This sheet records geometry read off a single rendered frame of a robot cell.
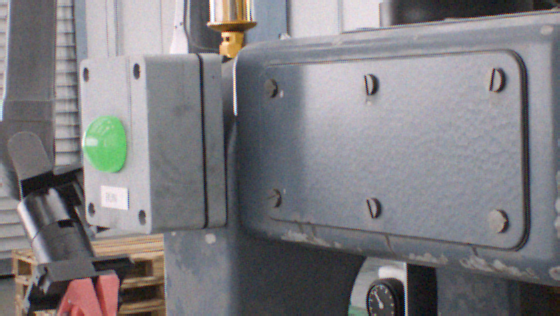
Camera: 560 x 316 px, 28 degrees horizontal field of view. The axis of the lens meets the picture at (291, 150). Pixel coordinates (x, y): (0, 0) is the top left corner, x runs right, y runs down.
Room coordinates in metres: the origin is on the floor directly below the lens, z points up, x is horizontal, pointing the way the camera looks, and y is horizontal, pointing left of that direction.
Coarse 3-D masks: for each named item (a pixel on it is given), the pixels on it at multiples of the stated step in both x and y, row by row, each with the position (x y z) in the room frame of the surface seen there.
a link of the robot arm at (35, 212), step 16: (32, 192) 1.17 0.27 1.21; (48, 192) 1.17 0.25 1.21; (64, 192) 1.19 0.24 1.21; (80, 192) 1.19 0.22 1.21; (32, 208) 1.16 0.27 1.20; (48, 208) 1.16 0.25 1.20; (64, 208) 1.16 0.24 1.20; (80, 208) 1.20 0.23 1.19; (32, 224) 1.15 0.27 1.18; (48, 224) 1.14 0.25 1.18; (64, 224) 1.16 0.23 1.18; (80, 224) 1.17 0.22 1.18; (32, 240) 1.15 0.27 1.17
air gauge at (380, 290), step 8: (376, 280) 0.79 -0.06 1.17; (384, 280) 0.79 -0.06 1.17; (392, 280) 0.79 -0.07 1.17; (376, 288) 0.79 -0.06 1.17; (384, 288) 0.79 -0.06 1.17; (392, 288) 0.78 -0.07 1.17; (400, 288) 0.78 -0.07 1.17; (368, 296) 0.80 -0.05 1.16; (376, 296) 0.79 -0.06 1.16; (384, 296) 0.79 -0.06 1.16; (392, 296) 0.78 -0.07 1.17; (400, 296) 0.78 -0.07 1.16; (368, 304) 0.80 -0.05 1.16; (376, 304) 0.79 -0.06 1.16; (384, 304) 0.79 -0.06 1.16; (392, 304) 0.78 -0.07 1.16; (400, 304) 0.78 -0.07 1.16; (368, 312) 0.80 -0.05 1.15; (376, 312) 0.80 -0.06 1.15; (384, 312) 0.79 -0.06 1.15; (392, 312) 0.78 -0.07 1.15; (400, 312) 0.78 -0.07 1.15
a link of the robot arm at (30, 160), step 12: (24, 132) 1.19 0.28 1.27; (12, 144) 1.18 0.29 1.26; (24, 144) 1.18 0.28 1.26; (36, 144) 1.19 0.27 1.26; (12, 156) 1.17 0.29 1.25; (24, 156) 1.18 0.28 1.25; (36, 156) 1.18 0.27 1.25; (24, 168) 1.17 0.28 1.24; (36, 168) 1.17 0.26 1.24; (48, 168) 1.17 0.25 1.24; (60, 168) 1.19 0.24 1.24; (72, 168) 1.19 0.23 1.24; (84, 168) 1.20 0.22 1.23; (24, 180) 1.16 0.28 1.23; (36, 180) 1.17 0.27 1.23; (48, 180) 1.19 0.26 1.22; (60, 180) 1.20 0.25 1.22; (72, 180) 1.21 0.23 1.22; (84, 180) 1.19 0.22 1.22; (24, 192) 1.18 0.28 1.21; (84, 192) 1.18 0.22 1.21; (96, 228) 1.18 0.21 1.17; (108, 228) 1.19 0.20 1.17
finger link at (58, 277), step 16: (48, 272) 1.08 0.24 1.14; (64, 272) 1.09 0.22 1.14; (80, 272) 1.10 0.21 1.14; (96, 272) 1.10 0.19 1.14; (112, 272) 1.11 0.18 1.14; (48, 288) 1.08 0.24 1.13; (64, 288) 1.09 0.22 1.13; (96, 288) 1.11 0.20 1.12; (112, 288) 1.10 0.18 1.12; (112, 304) 1.09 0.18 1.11
